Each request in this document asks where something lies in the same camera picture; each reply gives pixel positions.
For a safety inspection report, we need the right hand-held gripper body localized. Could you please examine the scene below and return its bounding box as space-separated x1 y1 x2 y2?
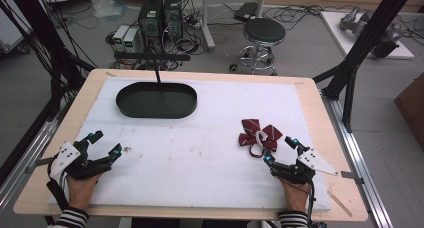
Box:
271 147 339 185

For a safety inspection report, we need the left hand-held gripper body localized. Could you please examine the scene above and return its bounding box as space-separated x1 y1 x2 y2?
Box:
49 139 113 181

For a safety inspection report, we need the dark red striped bow tie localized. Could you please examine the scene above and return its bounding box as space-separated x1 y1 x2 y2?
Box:
238 118 284 159

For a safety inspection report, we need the black oval tray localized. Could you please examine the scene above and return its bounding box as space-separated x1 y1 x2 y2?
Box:
115 81 198 119

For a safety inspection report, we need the person's left hand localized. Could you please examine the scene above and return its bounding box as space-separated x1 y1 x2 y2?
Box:
66 172 103 212

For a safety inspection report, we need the person's right hand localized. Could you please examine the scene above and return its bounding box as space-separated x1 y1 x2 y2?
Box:
279 177 312 213

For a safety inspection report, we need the wooden stick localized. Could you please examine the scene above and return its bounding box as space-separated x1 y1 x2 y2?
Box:
326 190 353 218

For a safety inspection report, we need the white foam mat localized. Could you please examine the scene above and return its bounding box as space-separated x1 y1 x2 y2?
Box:
48 76 333 213

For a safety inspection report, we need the white power supply box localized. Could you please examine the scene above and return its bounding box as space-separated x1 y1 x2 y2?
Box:
111 24 130 52
122 27 141 54

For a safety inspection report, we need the black round stool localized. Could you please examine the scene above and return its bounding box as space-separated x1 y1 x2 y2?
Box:
228 17 287 76

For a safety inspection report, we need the brown wooden cabinet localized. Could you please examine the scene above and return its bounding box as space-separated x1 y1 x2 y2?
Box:
394 72 424 142

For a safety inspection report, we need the white floor board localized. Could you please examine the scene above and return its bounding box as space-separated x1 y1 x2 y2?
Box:
319 10 415 60

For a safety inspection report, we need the black computer tower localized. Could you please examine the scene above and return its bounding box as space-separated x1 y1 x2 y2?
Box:
162 0 184 41
137 0 164 42

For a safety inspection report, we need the black flat box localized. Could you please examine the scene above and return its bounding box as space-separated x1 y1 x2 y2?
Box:
233 1 259 22

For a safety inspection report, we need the grey desk leg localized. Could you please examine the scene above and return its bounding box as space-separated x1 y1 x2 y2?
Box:
199 0 216 53

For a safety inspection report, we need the right hand-held gripper cable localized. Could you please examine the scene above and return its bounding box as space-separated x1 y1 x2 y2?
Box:
283 177 318 227

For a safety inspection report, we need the aluminium rail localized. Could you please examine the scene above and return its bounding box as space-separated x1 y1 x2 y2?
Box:
0 97 73 216
321 91 396 228

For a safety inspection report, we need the black camera stand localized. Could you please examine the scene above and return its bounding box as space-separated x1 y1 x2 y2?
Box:
113 51 192 92

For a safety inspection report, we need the black metal frame leg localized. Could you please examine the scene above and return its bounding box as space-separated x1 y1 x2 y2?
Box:
312 0 418 133
0 0 96 122

